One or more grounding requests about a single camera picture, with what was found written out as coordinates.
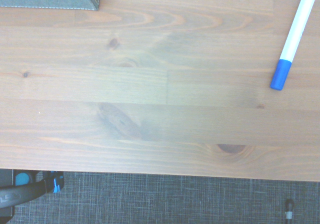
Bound black and blue headphones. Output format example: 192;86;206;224
0;170;65;224

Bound blue and white marker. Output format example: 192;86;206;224
269;0;319;91

